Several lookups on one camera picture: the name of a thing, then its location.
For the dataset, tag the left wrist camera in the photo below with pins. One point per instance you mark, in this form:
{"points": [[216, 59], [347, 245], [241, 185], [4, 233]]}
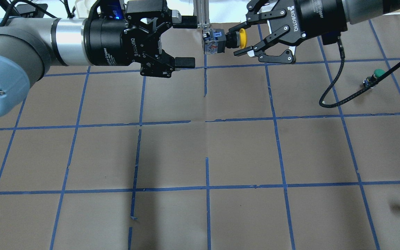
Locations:
{"points": [[111, 9]]}

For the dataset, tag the yellow push button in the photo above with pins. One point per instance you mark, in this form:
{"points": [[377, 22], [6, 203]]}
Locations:
{"points": [[217, 40]]}

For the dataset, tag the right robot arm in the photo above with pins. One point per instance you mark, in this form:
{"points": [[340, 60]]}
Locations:
{"points": [[356, 12]]}

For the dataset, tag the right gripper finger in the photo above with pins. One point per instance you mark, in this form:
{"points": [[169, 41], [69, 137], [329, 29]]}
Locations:
{"points": [[244, 25], [254, 51]]}

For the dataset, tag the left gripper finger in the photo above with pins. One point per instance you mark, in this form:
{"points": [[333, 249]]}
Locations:
{"points": [[184, 62], [183, 22]]}

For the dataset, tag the aluminium frame post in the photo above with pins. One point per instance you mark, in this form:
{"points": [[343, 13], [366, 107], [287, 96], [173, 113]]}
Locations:
{"points": [[201, 10]]}

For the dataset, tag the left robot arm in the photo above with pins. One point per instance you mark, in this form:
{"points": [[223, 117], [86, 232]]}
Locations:
{"points": [[30, 46]]}

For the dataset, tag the green push button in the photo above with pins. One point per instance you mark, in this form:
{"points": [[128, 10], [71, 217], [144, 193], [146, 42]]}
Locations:
{"points": [[370, 81]]}

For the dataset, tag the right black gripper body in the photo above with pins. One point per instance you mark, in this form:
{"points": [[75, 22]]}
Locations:
{"points": [[319, 16]]}

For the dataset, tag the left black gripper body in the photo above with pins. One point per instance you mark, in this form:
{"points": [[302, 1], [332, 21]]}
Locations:
{"points": [[107, 42]]}

